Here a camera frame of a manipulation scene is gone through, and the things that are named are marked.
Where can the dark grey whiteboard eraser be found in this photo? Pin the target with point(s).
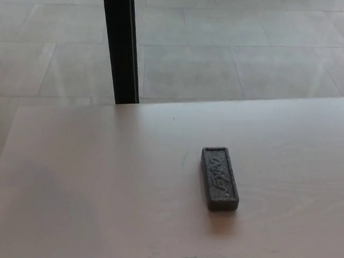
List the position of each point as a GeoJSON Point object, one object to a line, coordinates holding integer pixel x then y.
{"type": "Point", "coordinates": [219, 179]}

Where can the black vertical metal post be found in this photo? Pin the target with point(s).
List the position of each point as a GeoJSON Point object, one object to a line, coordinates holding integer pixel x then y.
{"type": "Point", "coordinates": [120, 46]}

